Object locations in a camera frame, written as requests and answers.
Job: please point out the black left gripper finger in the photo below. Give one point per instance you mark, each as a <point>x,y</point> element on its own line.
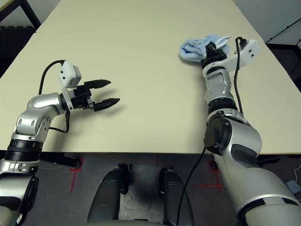
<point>98,83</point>
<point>107,103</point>

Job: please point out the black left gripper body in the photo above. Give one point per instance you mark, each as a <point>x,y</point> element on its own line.
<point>81,99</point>

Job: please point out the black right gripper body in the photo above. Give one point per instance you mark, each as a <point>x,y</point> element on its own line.
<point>215,57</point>

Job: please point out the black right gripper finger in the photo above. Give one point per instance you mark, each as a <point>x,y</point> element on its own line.
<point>214,47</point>
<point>209,48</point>

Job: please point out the light blue white-trimmed towel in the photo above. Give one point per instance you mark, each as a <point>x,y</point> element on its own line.
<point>192,53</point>

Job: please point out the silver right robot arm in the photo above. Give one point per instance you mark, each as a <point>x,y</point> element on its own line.
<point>235,146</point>

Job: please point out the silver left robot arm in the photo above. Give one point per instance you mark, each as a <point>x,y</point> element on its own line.
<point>37,103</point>

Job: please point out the black box platform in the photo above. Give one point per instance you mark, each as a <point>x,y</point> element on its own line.
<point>287,56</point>

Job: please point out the black tripod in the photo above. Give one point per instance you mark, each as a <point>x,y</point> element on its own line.
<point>284,29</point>

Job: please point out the black foam floor mat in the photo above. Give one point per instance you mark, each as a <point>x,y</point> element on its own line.
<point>11,47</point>

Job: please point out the dark grey robot right leg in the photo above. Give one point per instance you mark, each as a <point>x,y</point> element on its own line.
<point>175,200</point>

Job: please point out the small grey adapter box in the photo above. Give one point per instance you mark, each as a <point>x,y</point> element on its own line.
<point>292,186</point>

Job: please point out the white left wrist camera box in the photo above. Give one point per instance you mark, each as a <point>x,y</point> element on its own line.
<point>69,75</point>

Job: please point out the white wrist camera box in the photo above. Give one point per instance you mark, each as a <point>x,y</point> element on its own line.
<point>69,75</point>
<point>249,53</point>

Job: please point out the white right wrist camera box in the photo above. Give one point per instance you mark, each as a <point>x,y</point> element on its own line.
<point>249,53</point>

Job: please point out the beige side table black frame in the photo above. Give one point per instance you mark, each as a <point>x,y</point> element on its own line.
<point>31,14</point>

